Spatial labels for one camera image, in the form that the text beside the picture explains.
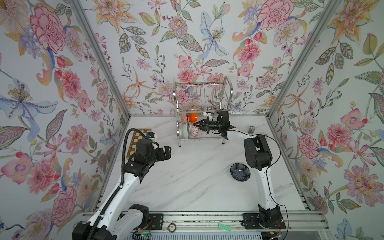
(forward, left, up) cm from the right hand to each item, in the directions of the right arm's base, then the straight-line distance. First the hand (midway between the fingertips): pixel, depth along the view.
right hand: (193, 124), depth 94 cm
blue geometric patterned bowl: (-4, 0, -2) cm, 4 cm away
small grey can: (+7, -41, -14) cm, 43 cm away
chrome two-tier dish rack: (+28, 0, -5) cm, 29 cm away
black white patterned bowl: (+7, +7, -4) cm, 11 cm away
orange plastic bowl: (+11, +1, -6) cm, 13 cm away
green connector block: (-53, -16, -15) cm, 57 cm away
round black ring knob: (-54, +9, -15) cm, 56 cm away
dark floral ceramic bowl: (-24, -28, -15) cm, 40 cm away
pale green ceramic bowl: (-4, +5, -5) cm, 8 cm away
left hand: (-19, +14, +2) cm, 24 cm away
